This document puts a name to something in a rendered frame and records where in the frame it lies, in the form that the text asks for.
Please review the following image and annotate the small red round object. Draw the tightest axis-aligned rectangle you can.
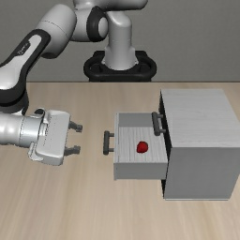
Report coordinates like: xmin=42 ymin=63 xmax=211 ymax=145
xmin=136 ymin=141 xmax=149 ymax=154

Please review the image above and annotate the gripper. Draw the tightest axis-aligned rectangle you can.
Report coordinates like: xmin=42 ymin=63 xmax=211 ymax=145
xmin=27 ymin=108 xmax=83 ymax=167

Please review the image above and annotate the grey open drawer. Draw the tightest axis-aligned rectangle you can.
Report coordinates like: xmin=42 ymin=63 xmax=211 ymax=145
xmin=102 ymin=112 xmax=169 ymax=181

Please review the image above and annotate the grey cabinet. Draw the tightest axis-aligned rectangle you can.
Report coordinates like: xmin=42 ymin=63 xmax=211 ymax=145
xmin=151 ymin=88 xmax=240 ymax=202

